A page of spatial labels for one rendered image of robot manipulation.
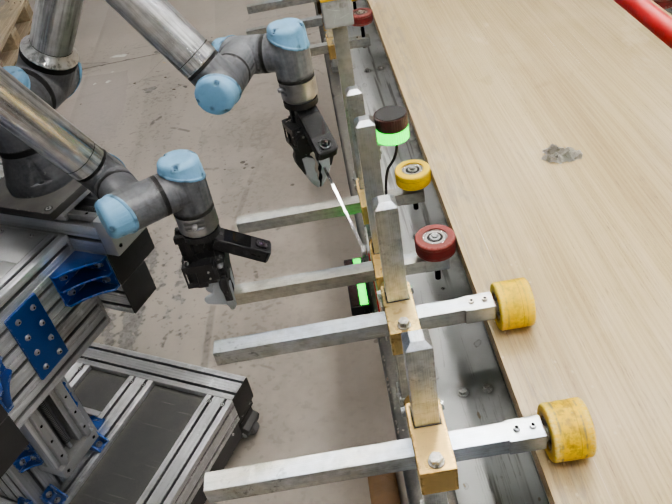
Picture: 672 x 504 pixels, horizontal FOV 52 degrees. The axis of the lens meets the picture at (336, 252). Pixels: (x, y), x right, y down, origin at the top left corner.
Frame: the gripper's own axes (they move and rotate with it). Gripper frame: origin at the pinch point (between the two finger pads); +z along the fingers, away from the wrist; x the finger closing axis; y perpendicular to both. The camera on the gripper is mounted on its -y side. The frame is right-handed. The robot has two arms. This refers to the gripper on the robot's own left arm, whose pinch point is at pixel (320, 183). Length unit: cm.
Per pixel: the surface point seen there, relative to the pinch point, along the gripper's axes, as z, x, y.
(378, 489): 85, 8, -22
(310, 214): 8.9, 3.0, 2.6
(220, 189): 94, -2, 162
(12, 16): 49, 61, 376
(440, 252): 3.3, -10.7, -31.7
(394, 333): -4, 10, -52
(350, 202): 7.9, -6.1, -0.1
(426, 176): 3.1, -21.8, -8.1
